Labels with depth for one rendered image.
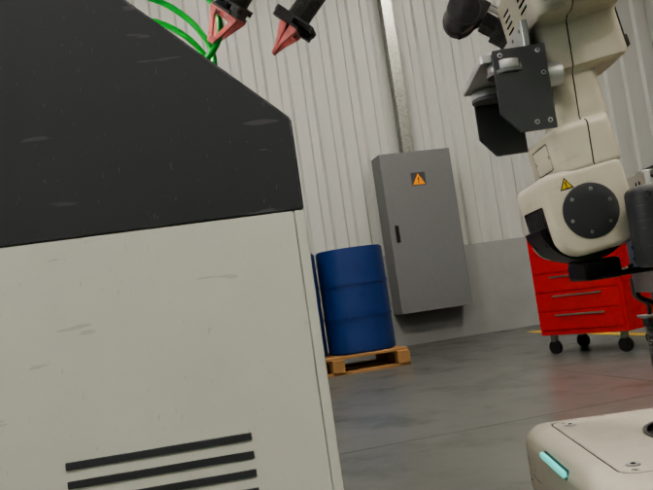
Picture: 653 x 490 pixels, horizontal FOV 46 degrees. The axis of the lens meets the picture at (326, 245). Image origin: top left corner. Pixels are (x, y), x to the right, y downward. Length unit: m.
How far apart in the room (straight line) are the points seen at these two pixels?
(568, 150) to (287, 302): 0.60
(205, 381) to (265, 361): 0.10
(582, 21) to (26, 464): 1.27
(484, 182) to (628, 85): 2.25
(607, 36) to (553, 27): 0.10
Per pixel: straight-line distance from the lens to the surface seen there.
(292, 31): 1.86
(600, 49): 1.62
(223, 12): 1.73
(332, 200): 8.40
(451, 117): 9.01
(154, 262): 1.32
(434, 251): 8.33
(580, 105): 1.60
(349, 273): 6.46
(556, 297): 5.75
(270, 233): 1.33
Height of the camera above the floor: 0.63
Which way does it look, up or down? 4 degrees up
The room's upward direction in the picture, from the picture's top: 8 degrees counter-clockwise
